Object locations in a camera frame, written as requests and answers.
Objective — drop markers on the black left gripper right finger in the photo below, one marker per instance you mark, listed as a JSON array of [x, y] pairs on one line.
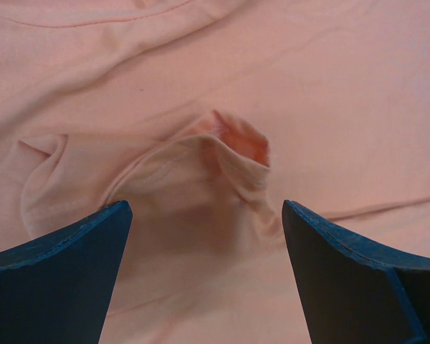
[[353, 289]]

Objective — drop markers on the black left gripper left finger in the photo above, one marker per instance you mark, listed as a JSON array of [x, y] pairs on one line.
[[57, 288]]

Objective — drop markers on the orange t shirt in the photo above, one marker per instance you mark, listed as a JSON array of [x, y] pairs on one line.
[[205, 116]]

